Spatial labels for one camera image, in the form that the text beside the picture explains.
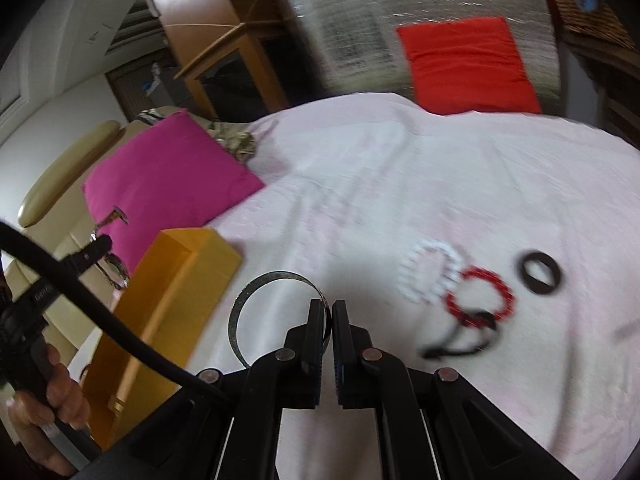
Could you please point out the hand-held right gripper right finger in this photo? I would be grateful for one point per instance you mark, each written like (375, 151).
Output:
(341, 355)

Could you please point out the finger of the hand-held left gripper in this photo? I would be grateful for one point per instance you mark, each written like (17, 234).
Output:
(95, 249)

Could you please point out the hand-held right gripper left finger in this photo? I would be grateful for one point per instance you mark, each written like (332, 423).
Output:
(320, 345)

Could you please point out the orange cardboard box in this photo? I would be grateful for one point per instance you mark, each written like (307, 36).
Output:
(170, 300)

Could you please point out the silver metal bangle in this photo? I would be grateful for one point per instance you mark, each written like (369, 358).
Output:
(235, 310)

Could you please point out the person's left hand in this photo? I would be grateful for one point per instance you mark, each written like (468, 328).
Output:
(60, 390)

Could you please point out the cream leather sofa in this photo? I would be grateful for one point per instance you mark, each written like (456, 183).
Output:
(60, 175)

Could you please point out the magenta pillow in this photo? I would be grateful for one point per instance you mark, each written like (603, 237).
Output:
(170, 175)

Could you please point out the striped cloth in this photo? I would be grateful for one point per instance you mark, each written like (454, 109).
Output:
(150, 115)

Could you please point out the patterned beige cloth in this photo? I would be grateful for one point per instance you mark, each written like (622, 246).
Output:
(240, 145)

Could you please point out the wooden cabinet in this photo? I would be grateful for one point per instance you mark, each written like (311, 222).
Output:
(190, 0)

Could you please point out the red pillow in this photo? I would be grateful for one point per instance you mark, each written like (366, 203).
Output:
(465, 60)

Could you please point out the wicker basket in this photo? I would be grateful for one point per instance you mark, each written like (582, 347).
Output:
(590, 25)

